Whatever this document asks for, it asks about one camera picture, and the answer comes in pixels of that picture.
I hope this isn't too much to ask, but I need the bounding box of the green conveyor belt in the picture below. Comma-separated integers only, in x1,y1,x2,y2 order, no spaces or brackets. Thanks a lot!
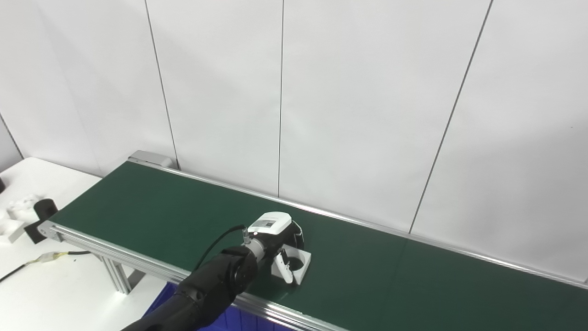
38,156,588,331
51,161,588,331

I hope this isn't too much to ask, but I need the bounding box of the white square part with hole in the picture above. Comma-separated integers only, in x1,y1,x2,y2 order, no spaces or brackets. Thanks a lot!
271,245,312,285

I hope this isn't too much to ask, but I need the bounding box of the grey conveyor end housing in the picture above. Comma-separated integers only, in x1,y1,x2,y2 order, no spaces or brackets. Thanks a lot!
128,150,174,169

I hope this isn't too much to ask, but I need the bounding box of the black cylinder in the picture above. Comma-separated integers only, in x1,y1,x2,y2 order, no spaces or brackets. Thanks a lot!
34,199,59,222

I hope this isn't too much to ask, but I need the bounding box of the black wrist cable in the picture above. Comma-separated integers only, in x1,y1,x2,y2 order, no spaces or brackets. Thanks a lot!
193,224,247,272

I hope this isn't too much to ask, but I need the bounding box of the cable with yellow connector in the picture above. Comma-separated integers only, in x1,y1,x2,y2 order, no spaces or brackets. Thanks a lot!
0,250,93,284

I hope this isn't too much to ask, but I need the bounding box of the aluminium conveyor leg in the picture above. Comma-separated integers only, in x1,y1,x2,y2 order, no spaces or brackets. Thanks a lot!
98,255,146,295

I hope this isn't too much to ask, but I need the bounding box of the white plastic part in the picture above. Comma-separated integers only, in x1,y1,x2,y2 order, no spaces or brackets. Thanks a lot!
6,195,43,224
0,219,26,245

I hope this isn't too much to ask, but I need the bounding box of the blue plastic bin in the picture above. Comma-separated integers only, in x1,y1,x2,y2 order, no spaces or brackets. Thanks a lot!
142,281,294,331

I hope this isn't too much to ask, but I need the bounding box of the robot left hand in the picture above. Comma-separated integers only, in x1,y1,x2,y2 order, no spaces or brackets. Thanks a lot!
243,211,306,285

